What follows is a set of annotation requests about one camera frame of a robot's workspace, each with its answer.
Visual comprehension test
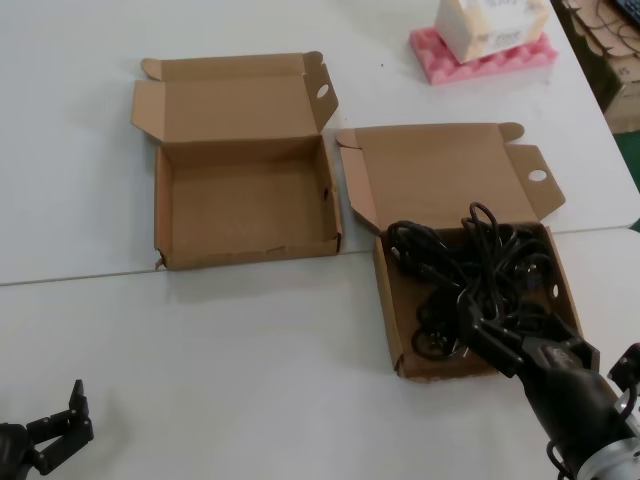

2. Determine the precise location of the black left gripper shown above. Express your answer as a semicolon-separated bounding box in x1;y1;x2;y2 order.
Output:
0;379;96;480

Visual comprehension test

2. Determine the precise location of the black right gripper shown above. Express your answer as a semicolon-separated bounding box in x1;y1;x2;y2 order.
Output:
456;288;633;467

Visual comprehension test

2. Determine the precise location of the black power cord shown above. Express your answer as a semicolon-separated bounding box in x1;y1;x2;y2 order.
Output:
386;219;506;362
449;201;562;324

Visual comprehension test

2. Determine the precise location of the empty open cardboard box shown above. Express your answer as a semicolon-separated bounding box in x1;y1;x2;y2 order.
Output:
130;50;344;272

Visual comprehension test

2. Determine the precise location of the brown shipping carton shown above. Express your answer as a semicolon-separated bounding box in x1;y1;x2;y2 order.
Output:
603;49;640;134

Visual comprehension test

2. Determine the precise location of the pink egg-crate foam pad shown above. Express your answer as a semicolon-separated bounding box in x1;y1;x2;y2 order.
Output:
409;27;558;85

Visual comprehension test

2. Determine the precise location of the dark corrugated cardboard stack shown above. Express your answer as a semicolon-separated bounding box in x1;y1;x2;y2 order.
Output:
555;0;640;117

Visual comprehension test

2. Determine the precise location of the white printed carton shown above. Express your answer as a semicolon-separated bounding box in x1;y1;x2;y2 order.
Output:
433;0;550;65

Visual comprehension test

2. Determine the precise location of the black gripper wrist cable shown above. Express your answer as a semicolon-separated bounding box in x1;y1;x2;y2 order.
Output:
544;439;577;480

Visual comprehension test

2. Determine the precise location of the open cardboard box with cords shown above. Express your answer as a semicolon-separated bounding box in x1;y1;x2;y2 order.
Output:
335;121;586;383

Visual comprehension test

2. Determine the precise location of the thin black background cable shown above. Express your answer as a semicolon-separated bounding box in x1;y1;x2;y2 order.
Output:
564;0;640;57

